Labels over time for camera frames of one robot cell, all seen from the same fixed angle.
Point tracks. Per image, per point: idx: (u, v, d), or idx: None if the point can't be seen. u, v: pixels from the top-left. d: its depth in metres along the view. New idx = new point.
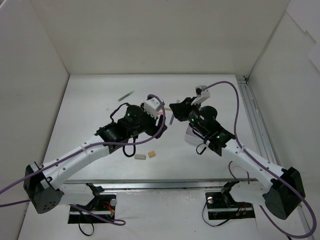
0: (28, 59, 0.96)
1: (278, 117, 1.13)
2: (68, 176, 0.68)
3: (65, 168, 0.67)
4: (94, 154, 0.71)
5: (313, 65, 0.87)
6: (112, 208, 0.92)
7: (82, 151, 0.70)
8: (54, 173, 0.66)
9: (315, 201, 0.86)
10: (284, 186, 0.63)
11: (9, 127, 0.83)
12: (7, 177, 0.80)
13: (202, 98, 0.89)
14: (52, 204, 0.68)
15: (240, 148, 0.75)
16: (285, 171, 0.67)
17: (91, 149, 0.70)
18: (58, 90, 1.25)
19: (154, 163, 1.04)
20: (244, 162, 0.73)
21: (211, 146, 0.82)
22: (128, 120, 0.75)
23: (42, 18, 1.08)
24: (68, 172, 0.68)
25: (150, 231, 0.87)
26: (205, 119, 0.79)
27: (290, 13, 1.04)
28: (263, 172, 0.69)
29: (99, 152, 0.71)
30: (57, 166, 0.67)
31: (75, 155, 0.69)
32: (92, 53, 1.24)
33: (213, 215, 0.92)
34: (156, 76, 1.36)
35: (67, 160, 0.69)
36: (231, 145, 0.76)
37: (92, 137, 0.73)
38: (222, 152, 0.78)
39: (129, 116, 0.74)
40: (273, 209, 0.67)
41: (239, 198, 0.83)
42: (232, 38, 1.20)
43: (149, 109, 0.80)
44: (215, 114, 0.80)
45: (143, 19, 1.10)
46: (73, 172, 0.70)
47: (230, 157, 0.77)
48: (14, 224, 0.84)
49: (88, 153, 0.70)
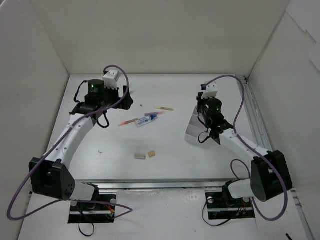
0: (28, 59, 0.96)
1: (278, 117, 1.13)
2: (70, 154, 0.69)
3: (66, 147, 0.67)
4: (83, 128, 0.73)
5: (313, 64, 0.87)
6: (112, 208, 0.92)
7: (71, 129, 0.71)
8: (59, 155, 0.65)
9: (315, 201, 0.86)
10: (264, 164, 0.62)
11: (10, 127, 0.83)
12: (8, 176, 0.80)
13: (209, 92, 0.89)
14: (70, 187, 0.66)
15: (235, 134, 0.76)
16: (269, 152, 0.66)
17: (78, 125, 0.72)
18: (58, 90, 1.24)
19: (154, 163, 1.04)
20: (235, 146, 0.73)
21: (212, 135, 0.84)
22: (93, 91, 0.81)
23: (42, 18, 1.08)
24: (70, 149, 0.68)
25: (151, 231, 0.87)
26: (210, 108, 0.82)
27: (290, 13, 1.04)
28: (249, 151, 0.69)
29: (85, 125, 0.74)
30: (58, 149, 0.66)
31: (67, 134, 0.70)
32: (92, 53, 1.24)
33: (213, 215, 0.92)
34: (156, 76, 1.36)
35: (63, 141, 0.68)
36: (228, 132, 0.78)
37: (71, 117, 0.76)
38: (220, 140, 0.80)
39: (94, 87, 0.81)
40: (256, 191, 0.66)
41: (237, 195, 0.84)
42: (232, 38, 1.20)
43: (109, 82, 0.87)
44: (220, 106, 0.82)
45: (143, 19, 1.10)
46: (72, 152, 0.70)
47: (227, 144, 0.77)
48: (14, 224, 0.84)
49: (78, 129, 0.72)
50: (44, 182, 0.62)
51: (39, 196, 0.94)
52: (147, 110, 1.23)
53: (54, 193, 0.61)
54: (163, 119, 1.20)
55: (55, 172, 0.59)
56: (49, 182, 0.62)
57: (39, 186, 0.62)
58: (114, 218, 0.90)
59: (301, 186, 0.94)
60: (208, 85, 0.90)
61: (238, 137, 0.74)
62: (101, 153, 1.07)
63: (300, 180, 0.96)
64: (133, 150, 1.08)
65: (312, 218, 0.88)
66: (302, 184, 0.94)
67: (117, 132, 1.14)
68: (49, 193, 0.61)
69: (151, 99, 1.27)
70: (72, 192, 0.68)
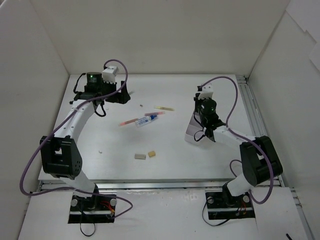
0: (28, 59, 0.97)
1: (278, 117, 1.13)
2: (76, 134, 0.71)
3: (73, 126, 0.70)
4: (86, 111, 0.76)
5: (313, 64, 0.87)
6: (112, 208, 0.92)
7: (76, 112, 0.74)
8: (67, 132, 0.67)
9: (315, 201, 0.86)
10: (252, 148, 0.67)
11: (9, 127, 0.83)
12: (8, 176, 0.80)
13: (205, 93, 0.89)
14: (78, 165, 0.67)
15: (226, 128, 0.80)
16: (257, 138, 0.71)
17: (82, 108, 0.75)
18: (59, 90, 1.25)
19: (154, 163, 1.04)
20: (226, 138, 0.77)
21: (206, 133, 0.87)
22: (92, 80, 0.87)
23: (42, 18, 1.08)
24: (76, 128, 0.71)
25: (151, 231, 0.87)
26: (205, 109, 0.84)
27: (290, 13, 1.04)
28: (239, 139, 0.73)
29: (88, 109, 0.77)
30: (65, 127, 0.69)
31: (72, 115, 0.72)
32: (92, 53, 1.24)
33: (213, 215, 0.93)
34: (156, 76, 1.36)
35: (69, 121, 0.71)
36: (221, 128, 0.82)
37: (73, 103, 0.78)
38: (214, 137, 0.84)
39: (92, 77, 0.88)
40: (249, 177, 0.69)
41: (234, 192, 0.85)
42: (232, 38, 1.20)
43: (108, 77, 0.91)
44: (214, 107, 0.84)
45: (143, 19, 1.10)
46: (77, 132, 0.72)
47: (221, 139, 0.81)
48: (14, 224, 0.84)
49: (82, 111, 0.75)
50: (53, 160, 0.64)
51: (39, 196, 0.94)
52: (147, 110, 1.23)
53: (64, 170, 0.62)
54: (163, 119, 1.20)
55: (66, 146, 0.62)
56: (58, 160, 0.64)
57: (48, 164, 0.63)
58: (114, 218, 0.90)
59: (301, 185, 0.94)
60: (204, 87, 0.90)
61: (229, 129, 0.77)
62: (101, 153, 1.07)
63: (300, 180, 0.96)
64: (133, 150, 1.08)
65: (312, 218, 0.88)
66: (302, 184, 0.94)
67: (117, 132, 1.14)
68: (59, 171, 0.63)
69: (151, 99, 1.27)
70: (80, 171, 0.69)
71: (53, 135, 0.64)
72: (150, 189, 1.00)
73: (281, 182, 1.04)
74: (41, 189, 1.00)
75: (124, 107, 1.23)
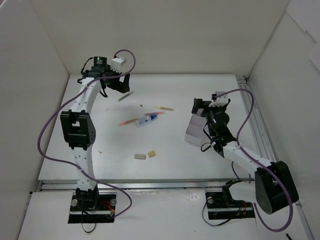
0: (28, 59, 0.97)
1: (278, 116, 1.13)
2: (89, 109, 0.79)
3: (86, 102, 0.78)
4: (95, 88, 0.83)
5: (313, 64, 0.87)
6: (112, 208, 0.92)
7: (86, 89, 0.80)
8: (82, 108, 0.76)
9: (314, 201, 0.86)
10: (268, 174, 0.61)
11: (9, 127, 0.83)
12: (7, 176, 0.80)
13: (219, 103, 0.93)
14: (92, 134, 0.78)
15: (238, 147, 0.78)
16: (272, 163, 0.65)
17: (91, 85, 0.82)
18: (59, 90, 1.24)
19: (154, 163, 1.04)
20: (239, 158, 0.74)
21: (215, 146, 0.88)
22: (98, 61, 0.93)
23: (42, 18, 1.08)
24: (89, 104, 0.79)
25: (151, 230, 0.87)
26: (216, 123, 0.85)
27: (290, 13, 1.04)
28: (253, 163, 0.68)
29: (97, 87, 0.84)
30: (79, 103, 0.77)
31: (84, 92, 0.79)
32: (92, 53, 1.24)
33: (213, 215, 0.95)
34: (156, 76, 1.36)
35: (82, 97, 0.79)
36: (231, 145, 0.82)
37: (84, 80, 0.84)
38: (223, 153, 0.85)
39: (99, 58, 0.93)
40: (262, 204, 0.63)
41: (236, 194, 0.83)
42: (232, 38, 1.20)
43: (115, 65, 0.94)
44: (227, 120, 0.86)
45: (143, 19, 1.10)
46: (90, 106, 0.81)
47: (230, 155, 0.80)
48: (14, 225, 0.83)
49: (92, 88, 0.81)
50: (73, 131, 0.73)
51: (39, 197, 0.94)
52: (147, 109, 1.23)
53: (83, 138, 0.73)
54: (163, 119, 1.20)
55: (83, 120, 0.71)
56: (77, 131, 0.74)
57: (69, 134, 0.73)
58: (113, 218, 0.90)
59: (301, 185, 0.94)
60: (219, 97, 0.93)
61: (242, 149, 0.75)
62: (101, 153, 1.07)
63: (300, 180, 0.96)
64: (133, 149, 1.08)
65: (312, 218, 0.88)
66: (302, 184, 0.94)
67: (117, 132, 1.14)
68: (78, 139, 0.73)
69: (151, 99, 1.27)
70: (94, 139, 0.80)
71: (71, 110, 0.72)
72: (150, 189, 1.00)
73: None
74: (41, 189, 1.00)
75: (124, 107, 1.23)
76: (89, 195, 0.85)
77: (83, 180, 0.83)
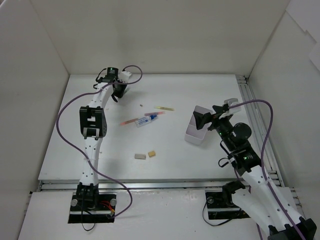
0: (28, 59, 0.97)
1: (278, 116, 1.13)
2: (103, 106, 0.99)
3: (101, 100, 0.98)
4: (108, 91, 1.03)
5: (313, 64, 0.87)
6: (112, 208, 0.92)
7: (101, 91, 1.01)
8: (97, 104, 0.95)
9: (315, 201, 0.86)
10: (295, 236, 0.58)
11: (10, 127, 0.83)
12: (7, 176, 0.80)
13: (231, 113, 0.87)
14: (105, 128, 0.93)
15: (264, 179, 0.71)
16: (302, 220, 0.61)
17: (106, 88, 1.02)
18: (58, 90, 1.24)
19: (154, 163, 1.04)
20: (264, 195, 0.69)
21: (234, 163, 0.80)
22: (111, 71, 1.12)
23: (42, 18, 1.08)
24: (103, 102, 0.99)
25: (152, 230, 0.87)
26: (237, 136, 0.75)
27: (290, 13, 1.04)
28: (280, 212, 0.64)
29: (110, 90, 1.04)
30: (95, 101, 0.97)
31: (99, 93, 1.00)
32: (92, 53, 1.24)
33: (213, 215, 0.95)
34: (156, 76, 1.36)
35: (98, 96, 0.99)
36: (256, 172, 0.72)
37: (100, 84, 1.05)
38: (244, 173, 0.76)
39: (112, 69, 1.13)
40: None
41: (240, 205, 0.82)
42: (233, 38, 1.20)
43: (123, 77, 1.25)
44: (249, 134, 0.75)
45: (144, 18, 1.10)
46: (104, 104, 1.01)
47: (251, 183, 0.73)
48: (14, 224, 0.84)
49: (106, 90, 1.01)
50: (88, 124, 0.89)
51: (39, 196, 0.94)
52: (148, 109, 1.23)
53: (96, 129, 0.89)
54: (163, 119, 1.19)
55: (99, 114, 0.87)
56: (91, 124, 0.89)
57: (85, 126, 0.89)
58: (113, 218, 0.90)
59: (301, 185, 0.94)
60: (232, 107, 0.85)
61: (268, 188, 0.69)
62: (101, 153, 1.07)
63: (300, 180, 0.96)
64: (133, 149, 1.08)
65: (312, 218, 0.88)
66: (302, 184, 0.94)
67: (116, 132, 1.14)
68: (93, 131, 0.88)
69: (151, 99, 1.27)
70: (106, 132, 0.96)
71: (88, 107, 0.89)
72: (150, 189, 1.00)
73: (281, 182, 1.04)
74: (40, 189, 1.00)
75: (124, 107, 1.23)
76: (90, 196, 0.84)
77: (87, 174, 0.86)
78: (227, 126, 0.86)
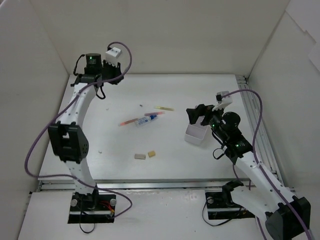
0: (28, 59, 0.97)
1: (278, 116, 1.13)
2: (80, 120, 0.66)
3: (77, 112, 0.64)
4: (89, 95, 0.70)
5: (313, 64, 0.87)
6: (112, 208, 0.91)
7: (78, 96, 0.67)
8: (73, 118, 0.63)
9: (314, 201, 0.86)
10: (290, 213, 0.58)
11: (9, 127, 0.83)
12: (7, 176, 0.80)
13: (223, 105, 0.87)
14: (85, 147, 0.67)
15: (256, 163, 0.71)
16: (295, 198, 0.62)
17: (84, 92, 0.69)
18: (58, 90, 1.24)
19: (154, 163, 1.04)
20: (256, 178, 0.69)
21: (227, 152, 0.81)
22: (92, 62, 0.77)
23: (42, 18, 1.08)
24: (80, 114, 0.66)
25: (152, 231, 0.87)
26: (227, 125, 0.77)
27: (290, 13, 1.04)
28: (273, 193, 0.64)
29: (91, 92, 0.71)
30: (69, 113, 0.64)
31: (74, 101, 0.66)
32: (92, 53, 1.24)
33: (213, 215, 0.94)
34: (156, 76, 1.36)
35: (72, 107, 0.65)
36: (248, 157, 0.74)
37: (75, 86, 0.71)
38: (236, 160, 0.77)
39: (92, 58, 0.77)
40: (271, 230, 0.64)
41: (239, 202, 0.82)
42: (232, 38, 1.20)
43: (109, 58, 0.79)
44: (238, 122, 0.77)
45: (143, 18, 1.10)
46: (82, 116, 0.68)
47: (245, 169, 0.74)
48: (14, 224, 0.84)
49: (85, 96, 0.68)
50: (61, 145, 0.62)
51: (39, 196, 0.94)
52: (147, 110, 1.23)
53: (73, 151, 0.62)
54: (163, 119, 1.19)
55: (73, 133, 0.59)
56: (66, 145, 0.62)
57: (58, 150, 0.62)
58: (114, 218, 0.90)
59: (301, 185, 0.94)
60: (224, 98, 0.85)
61: (261, 170, 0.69)
62: (101, 153, 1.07)
63: (300, 180, 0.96)
64: (133, 149, 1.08)
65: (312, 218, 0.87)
66: (302, 184, 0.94)
67: (116, 132, 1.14)
68: (68, 154, 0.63)
69: (151, 99, 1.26)
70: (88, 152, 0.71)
71: (60, 122, 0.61)
72: (150, 189, 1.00)
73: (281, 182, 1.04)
74: (40, 189, 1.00)
75: (124, 107, 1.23)
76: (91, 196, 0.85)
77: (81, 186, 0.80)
78: (220, 118, 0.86)
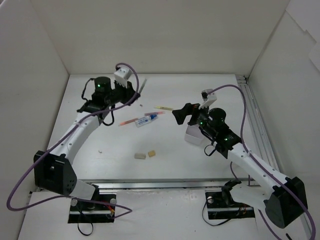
0: (28, 58, 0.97)
1: (278, 116, 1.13)
2: (73, 151, 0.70)
3: (71, 143, 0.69)
4: (89, 126, 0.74)
5: (313, 64, 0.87)
6: (112, 208, 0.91)
7: (77, 127, 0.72)
8: (64, 150, 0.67)
9: (314, 201, 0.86)
10: (285, 194, 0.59)
11: (10, 126, 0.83)
12: (8, 176, 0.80)
13: (209, 102, 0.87)
14: (71, 183, 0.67)
15: (246, 153, 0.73)
16: (288, 180, 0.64)
17: (85, 122, 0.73)
18: (58, 90, 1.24)
19: (154, 163, 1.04)
20: (249, 167, 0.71)
21: (218, 147, 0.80)
22: (100, 90, 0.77)
23: (42, 18, 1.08)
24: (74, 146, 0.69)
25: (152, 231, 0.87)
26: (213, 120, 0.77)
27: (290, 13, 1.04)
28: (267, 178, 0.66)
29: (92, 123, 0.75)
30: (62, 144, 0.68)
31: (72, 131, 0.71)
32: (92, 53, 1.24)
33: (213, 214, 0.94)
34: (156, 76, 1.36)
35: (67, 138, 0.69)
36: (238, 148, 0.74)
37: (78, 114, 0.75)
38: (227, 154, 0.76)
39: (100, 86, 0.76)
40: (272, 217, 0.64)
41: (239, 200, 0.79)
42: (232, 38, 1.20)
43: (120, 80, 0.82)
44: (224, 116, 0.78)
45: (143, 18, 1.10)
46: (77, 146, 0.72)
47: (236, 161, 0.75)
48: (14, 224, 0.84)
49: (84, 126, 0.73)
50: (46, 176, 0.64)
51: (40, 196, 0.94)
52: (148, 109, 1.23)
53: (55, 185, 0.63)
54: (163, 119, 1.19)
55: (59, 165, 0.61)
56: (51, 177, 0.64)
57: (42, 182, 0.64)
58: (114, 218, 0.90)
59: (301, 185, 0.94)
60: (210, 95, 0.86)
61: (252, 158, 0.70)
62: (101, 153, 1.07)
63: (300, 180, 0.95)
64: (133, 149, 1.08)
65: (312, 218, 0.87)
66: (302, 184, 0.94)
67: (117, 132, 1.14)
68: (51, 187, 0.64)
69: (151, 99, 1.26)
70: (74, 188, 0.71)
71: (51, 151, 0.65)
72: (151, 189, 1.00)
73: None
74: (40, 189, 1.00)
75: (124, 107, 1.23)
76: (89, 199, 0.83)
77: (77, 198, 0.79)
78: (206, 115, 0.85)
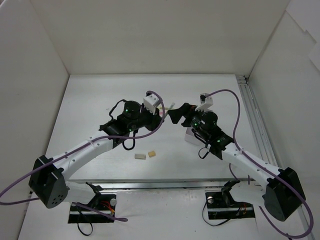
0: (28, 59, 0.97)
1: (278, 116, 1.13)
2: (75, 168, 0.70)
3: (74, 160, 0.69)
4: (100, 147, 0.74)
5: (313, 64, 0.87)
6: (112, 208, 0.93)
7: (89, 145, 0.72)
8: (65, 164, 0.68)
9: (314, 201, 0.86)
10: (280, 185, 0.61)
11: (10, 127, 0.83)
12: (7, 177, 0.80)
13: (206, 106, 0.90)
14: (60, 197, 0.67)
15: (239, 151, 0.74)
16: (281, 171, 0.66)
17: (98, 142, 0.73)
18: (58, 90, 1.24)
19: (154, 163, 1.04)
20: (242, 164, 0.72)
21: (211, 150, 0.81)
22: (127, 115, 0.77)
23: (42, 18, 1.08)
24: (76, 163, 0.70)
25: (152, 231, 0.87)
26: (206, 124, 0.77)
27: (290, 13, 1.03)
28: (261, 172, 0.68)
29: (104, 145, 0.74)
30: (67, 158, 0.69)
31: (83, 148, 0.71)
32: (92, 53, 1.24)
33: (213, 215, 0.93)
34: (156, 76, 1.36)
35: (73, 153, 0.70)
36: (231, 148, 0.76)
37: (97, 132, 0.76)
38: (222, 155, 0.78)
39: (127, 111, 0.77)
40: (272, 211, 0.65)
41: (239, 198, 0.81)
42: (232, 38, 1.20)
43: (149, 105, 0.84)
44: (216, 119, 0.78)
45: (144, 18, 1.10)
46: (81, 164, 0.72)
47: (230, 160, 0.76)
48: (14, 224, 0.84)
49: (95, 146, 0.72)
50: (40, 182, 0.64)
51: None
52: None
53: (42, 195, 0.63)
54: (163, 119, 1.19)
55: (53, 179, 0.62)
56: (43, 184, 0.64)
57: (33, 187, 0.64)
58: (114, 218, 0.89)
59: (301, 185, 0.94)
60: (208, 99, 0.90)
61: (245, 155, 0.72)
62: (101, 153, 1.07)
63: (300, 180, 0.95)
64: (133, 149, 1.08)
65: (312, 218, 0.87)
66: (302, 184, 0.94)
67: None
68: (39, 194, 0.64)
69: None
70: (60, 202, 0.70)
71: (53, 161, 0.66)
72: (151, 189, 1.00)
73: None
74: None
75: None
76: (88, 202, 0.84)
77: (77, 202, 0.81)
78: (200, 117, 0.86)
